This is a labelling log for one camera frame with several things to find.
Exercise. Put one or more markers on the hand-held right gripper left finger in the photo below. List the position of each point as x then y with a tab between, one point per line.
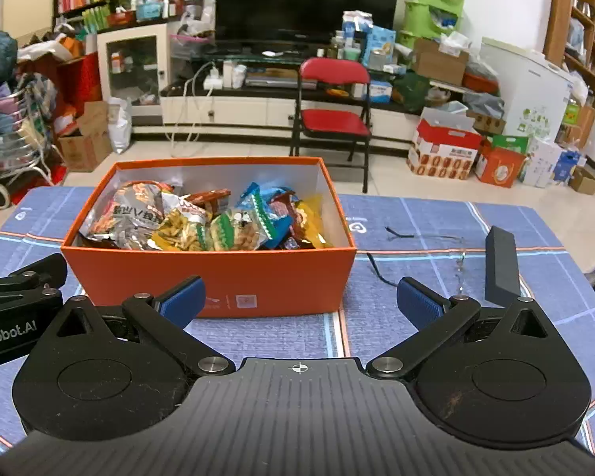
183	300

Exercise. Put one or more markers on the white chest freezer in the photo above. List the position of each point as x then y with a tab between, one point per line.
525	89

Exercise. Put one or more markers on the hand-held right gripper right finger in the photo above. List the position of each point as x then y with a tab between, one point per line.
419	302

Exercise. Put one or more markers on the white television stand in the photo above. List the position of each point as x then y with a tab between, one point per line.
238	109

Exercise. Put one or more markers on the red white printed carton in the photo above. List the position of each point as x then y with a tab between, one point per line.
444	153

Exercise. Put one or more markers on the red folding chair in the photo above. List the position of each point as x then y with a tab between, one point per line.
334	121

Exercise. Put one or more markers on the wooden shelf unit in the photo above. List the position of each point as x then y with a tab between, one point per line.
560	10

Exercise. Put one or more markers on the blue carton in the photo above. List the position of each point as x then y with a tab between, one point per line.
567	166

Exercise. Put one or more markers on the eyeglasses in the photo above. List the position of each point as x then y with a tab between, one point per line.
377	267

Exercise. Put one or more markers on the small cardboard box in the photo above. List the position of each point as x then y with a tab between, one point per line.
582	181

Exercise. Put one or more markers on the blue white package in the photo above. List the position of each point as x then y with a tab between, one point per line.
379	42

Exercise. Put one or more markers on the yellow noodle snack packet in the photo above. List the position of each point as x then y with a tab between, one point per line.
183	230

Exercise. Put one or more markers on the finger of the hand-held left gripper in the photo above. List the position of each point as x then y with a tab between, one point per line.
25	282

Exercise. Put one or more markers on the white plastic bag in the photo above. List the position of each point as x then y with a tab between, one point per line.
120	129

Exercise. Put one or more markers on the green plastic storage shelf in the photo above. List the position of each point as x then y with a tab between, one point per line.
426	10

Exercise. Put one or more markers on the brown cardboard box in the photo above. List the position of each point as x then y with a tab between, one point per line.
439	64

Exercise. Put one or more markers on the orange green carton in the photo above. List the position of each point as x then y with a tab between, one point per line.
501	166

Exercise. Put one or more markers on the silver orange snack bag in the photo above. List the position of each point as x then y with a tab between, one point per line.
129	218

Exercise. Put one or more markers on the orange cardboard box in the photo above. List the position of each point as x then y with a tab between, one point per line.
203	277

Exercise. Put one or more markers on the white glass door cabinet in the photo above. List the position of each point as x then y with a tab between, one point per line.
134	32

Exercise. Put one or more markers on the black glasses case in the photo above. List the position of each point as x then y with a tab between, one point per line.
502	267

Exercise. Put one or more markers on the open cardboard box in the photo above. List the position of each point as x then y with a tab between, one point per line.
84	148

